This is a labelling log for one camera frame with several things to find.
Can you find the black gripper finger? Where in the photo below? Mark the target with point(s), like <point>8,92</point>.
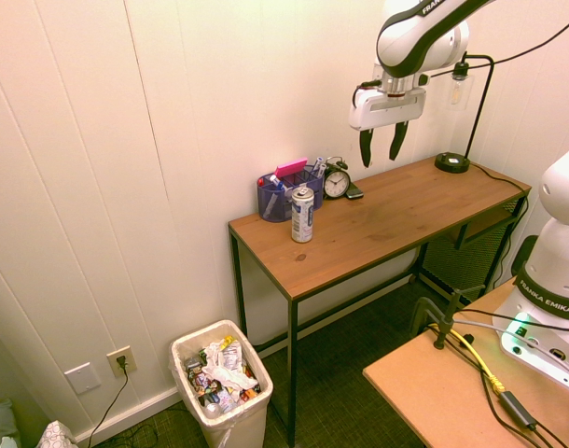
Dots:
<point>398,141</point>
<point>366,148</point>

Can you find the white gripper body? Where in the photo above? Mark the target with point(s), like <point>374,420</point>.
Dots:
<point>387,108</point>

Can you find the white tall drink can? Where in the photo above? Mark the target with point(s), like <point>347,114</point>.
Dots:
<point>301,214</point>

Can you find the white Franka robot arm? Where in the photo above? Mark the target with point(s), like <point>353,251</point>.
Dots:
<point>417,35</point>

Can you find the crumpled white paper trash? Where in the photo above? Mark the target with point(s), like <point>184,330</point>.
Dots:
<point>225,361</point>

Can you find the white trash bin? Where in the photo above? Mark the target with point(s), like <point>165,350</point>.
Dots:
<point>221,382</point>

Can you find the black twin-bell alarm clock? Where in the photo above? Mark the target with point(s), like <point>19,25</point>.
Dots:
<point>336,180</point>

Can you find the black smartphone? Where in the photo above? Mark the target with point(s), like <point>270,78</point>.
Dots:
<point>354,191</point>

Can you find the white marker with blue cap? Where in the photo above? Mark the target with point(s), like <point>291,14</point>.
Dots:
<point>318,164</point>
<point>275,182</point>

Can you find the black desk lamp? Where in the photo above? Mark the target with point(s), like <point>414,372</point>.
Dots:
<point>466,107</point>

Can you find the blue mesh desk organizer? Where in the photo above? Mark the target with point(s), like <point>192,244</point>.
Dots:
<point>284,193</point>

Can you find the black table clamp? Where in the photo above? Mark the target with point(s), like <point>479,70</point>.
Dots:
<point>440,317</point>

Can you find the patterned white cloth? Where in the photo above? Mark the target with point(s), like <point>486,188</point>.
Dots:
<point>56,435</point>

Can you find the wooden desk with black frame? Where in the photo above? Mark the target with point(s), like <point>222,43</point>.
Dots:
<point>373,224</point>

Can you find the beige wall power outlet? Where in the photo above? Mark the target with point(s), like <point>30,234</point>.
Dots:
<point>121,360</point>

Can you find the white blank wall plate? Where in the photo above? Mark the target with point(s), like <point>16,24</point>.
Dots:
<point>82,377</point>

